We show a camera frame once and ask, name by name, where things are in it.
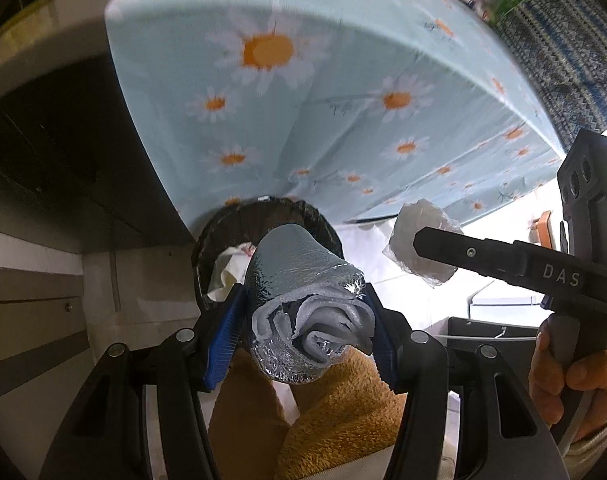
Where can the orange fleece clothing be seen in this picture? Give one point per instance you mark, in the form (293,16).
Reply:
(343,425)

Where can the daisy print tablecloth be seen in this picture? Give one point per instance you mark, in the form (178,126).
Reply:
(333,60)

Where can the blue patterned cloth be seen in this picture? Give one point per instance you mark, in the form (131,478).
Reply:
(573,50)

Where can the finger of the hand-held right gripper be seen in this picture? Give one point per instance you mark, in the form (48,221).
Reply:
(473,252)

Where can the trash bin with black bag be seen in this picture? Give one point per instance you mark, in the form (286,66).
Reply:
(311,220)

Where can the person's right hand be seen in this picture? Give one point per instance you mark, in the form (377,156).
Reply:
(598,385)

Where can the white cabinet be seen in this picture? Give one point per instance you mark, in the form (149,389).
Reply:
(33,340)

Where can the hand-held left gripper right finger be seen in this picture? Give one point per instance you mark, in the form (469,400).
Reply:
(386,350)

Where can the orange plastic item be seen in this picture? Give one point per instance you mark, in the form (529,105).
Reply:
(543,227)

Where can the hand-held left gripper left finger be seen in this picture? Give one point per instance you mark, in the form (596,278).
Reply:
(223,342)

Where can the person's right forearm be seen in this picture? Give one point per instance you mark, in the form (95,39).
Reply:
(601,457)

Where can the silver foil foam roll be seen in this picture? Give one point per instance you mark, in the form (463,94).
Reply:
(293,270)

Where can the white plastic wrap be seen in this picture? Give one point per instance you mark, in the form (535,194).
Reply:
(408,240)

